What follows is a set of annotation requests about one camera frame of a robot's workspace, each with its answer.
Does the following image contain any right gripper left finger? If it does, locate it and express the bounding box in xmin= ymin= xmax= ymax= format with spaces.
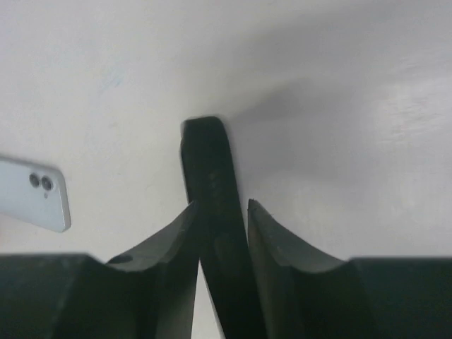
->
xmin=1 ymin=203 xmax=200 ymax=338

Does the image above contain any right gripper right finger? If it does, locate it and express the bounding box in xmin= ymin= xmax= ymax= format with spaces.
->
xmin=248 ymin=200 xmax=451 ymax=338

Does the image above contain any black phone case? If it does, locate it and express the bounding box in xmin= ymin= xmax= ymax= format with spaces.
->
xmin=180 ymin=117 xmax=268 ymax=338

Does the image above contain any light blue phone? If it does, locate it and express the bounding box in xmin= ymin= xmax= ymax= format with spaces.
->
xmin=1 ymin=155 xmax=71 ymax=232

